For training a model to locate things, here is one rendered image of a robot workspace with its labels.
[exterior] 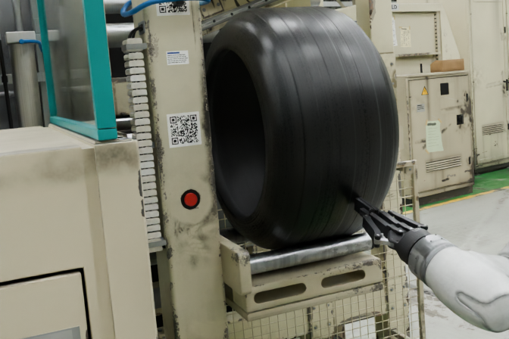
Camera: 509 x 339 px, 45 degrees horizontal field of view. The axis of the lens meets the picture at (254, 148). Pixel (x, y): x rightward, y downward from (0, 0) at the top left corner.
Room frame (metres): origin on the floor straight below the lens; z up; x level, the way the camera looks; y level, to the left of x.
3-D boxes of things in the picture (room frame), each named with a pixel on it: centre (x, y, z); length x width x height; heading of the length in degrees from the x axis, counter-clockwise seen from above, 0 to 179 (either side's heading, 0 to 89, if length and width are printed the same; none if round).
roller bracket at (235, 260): (1.50, 0.11, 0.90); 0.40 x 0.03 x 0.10; 22
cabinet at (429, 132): (6.22, -1.69, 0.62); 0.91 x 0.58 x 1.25; 122
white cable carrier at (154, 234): (1.39, 0.25, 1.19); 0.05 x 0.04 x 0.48; 22
